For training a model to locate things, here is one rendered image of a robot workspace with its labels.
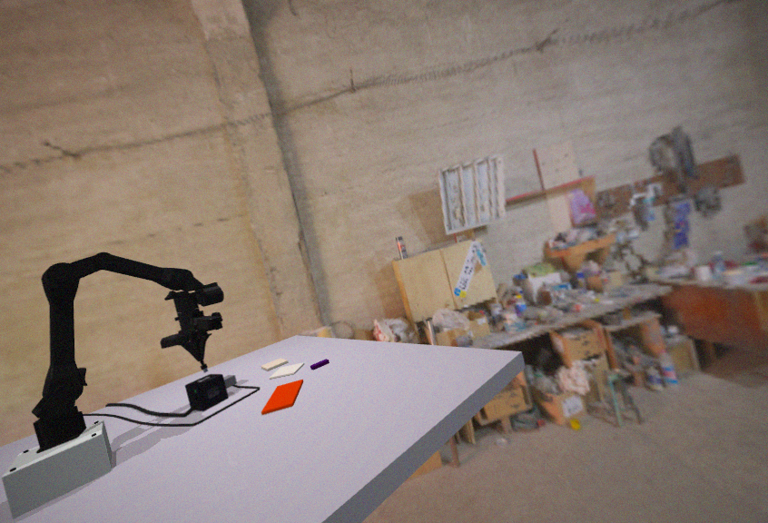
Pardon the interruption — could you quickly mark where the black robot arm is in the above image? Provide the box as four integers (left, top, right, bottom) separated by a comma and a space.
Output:
32, 252, 224, 453

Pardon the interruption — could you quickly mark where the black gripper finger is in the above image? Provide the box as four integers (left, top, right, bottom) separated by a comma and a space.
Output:
179, 338, 202, 361
198, 333, 212, 360

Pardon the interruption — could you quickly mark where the orange-red rectangular block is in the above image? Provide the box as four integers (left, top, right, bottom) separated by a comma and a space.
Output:
261, 380, 303, 415

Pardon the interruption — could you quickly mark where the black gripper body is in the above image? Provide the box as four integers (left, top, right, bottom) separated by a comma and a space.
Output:
160, 308, 208, 349

